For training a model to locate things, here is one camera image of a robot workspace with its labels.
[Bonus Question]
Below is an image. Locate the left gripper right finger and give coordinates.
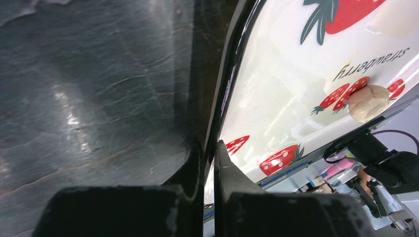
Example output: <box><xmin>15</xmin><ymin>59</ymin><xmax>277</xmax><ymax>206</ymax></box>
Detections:
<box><xmin>214</xmin><ymin>140</ymin><xmax>265</xmax><ymax>237</ymax></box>

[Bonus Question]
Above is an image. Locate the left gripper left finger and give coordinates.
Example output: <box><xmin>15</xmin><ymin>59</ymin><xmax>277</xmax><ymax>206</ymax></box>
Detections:
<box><xmin>163</xmin><ymin>144</ymin><xmax>205</xmax><ymax>237</ymax></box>

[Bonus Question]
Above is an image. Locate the strawberry pattern tray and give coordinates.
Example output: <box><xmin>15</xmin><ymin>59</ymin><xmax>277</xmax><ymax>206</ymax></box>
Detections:
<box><xmin>213</xmin><ymin>0</ymin><xmax>419</xmax><ymax>183</ymax></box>

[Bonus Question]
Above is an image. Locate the white dough piece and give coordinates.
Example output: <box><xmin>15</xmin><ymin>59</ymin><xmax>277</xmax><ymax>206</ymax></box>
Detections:
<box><xmin>348</xmin><ymin>85</ymin><xmax>390</xmax><ymax>123</ymax></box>

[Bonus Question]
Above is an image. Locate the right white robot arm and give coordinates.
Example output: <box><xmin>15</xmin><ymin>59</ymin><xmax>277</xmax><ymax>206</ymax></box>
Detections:
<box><xmin>323</xmin><ymin>129</ymin><xmax>419</xmax><ymax>195</ymax></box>

